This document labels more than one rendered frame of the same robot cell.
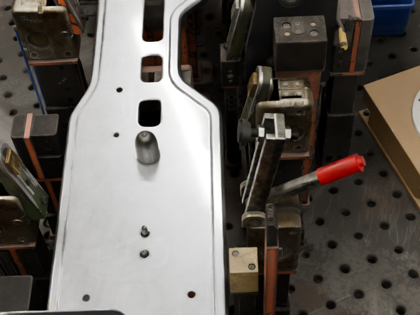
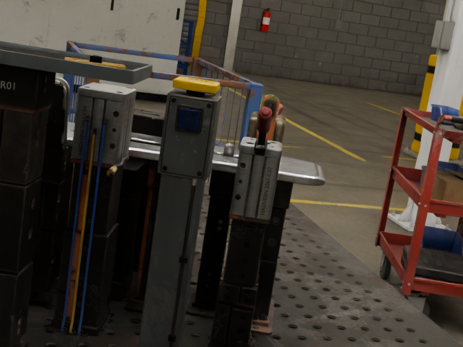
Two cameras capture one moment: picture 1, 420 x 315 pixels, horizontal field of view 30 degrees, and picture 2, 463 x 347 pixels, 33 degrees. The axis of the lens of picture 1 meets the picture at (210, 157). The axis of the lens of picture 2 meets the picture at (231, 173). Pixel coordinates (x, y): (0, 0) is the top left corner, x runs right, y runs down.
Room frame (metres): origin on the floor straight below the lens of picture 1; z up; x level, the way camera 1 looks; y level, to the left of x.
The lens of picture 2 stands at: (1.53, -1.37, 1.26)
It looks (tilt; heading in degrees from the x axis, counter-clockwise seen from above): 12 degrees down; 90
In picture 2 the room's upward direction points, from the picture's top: 9 degrees clockwise
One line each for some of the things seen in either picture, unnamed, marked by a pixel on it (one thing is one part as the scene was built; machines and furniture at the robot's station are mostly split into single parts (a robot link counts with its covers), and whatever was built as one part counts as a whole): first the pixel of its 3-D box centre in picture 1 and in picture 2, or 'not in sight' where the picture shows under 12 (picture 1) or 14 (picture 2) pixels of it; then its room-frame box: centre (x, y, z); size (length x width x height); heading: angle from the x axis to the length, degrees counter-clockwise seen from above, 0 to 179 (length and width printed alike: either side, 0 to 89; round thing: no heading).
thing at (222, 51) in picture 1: (231, 111); not in sight; (0.85, -0.04, 0.84); 0.04 x 0.03 x 0.29; 177
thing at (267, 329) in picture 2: not in sight; (268, 243); (1.62, 0.04, 0.84); 0.18 x 0.06 x 0.29; 87
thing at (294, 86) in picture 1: (282, 169); not in sight; (0.69, -0.11, 0.88); 0.11 x 0.09 x 0.37; 87
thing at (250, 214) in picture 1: (254, 219); not in sight; (0.50, -0.05, 1.06); 0.03 x 0.01 x 0.03; 87
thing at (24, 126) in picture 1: (54, 182); not in sight; (0.73, 0.25, 0.84); 0.11 x 0.08 x 0.29; 87
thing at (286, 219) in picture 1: (270, 274); not in sight; (0.52, -0.07, 0.88); 0.07 x 0.06 x 0.35; 87
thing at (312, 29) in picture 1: (294, 124); not in sight; (0.76, -0.13, 0.91); 0.07 x 0.05 x 0.42; 87
